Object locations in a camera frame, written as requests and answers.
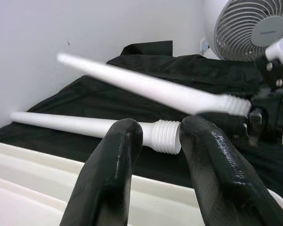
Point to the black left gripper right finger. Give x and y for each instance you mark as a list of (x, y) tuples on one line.
[(221, 176)]

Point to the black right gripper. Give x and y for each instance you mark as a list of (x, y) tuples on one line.
[(271, 99)]

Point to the white tapered table leg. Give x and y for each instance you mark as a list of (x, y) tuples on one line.
[(143, 87), (61, 122)]

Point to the black table cloth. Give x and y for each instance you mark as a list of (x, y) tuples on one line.
[(108, 99)]

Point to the white pedestal fan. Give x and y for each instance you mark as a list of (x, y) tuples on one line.
[(238, 28)]

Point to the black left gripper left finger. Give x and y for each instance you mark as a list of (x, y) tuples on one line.
[(108, 176)]

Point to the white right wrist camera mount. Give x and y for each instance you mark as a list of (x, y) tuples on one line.
[(280, 50)]

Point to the white plastic table top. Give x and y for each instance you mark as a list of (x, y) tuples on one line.
[(26, 176)]

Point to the white wall socket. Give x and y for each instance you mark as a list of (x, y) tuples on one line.
[(204, 44)]

